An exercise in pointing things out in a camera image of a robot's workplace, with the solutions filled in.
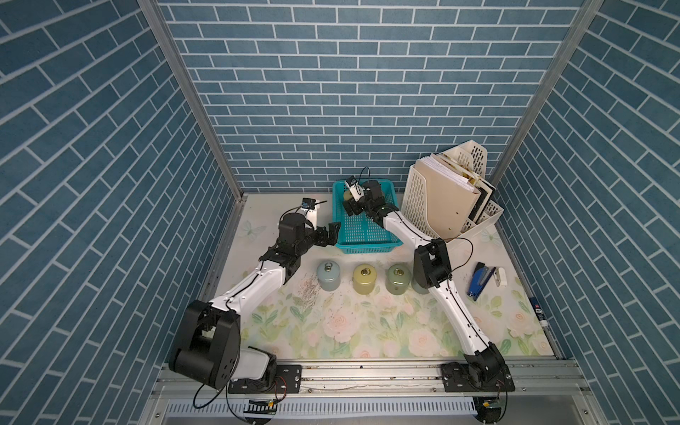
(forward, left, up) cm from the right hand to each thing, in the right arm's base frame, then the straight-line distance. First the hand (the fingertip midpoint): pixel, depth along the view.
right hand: (353, 196), depth 110 cm
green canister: (-36, -18, -2) cm, 40 cm away
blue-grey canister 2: (-43, -22, +7) cm, 49 cm away
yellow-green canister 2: (-37, -7, -2) cm, 38 cm away
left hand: (-25, +4, +12) cm, 28 cm away
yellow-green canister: (-2, +2, +2) cm, 4 cm away
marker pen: (-41, -68, -13) cm, 81 cm away
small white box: (-31, -55, -6) cm, 63 cm away
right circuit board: (-67, -43, -10) cm, 81 cm away
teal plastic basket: (-13, -3, -9) cm, 16 cm away
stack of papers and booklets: (-5, -49, +13) cm, 51 cm away
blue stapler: (-29, -49, -7) cm, 57 cm away
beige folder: (-16, -33, +18) cm, 41 cm away
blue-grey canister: (-37, +5, -1) cm, 37 cm away
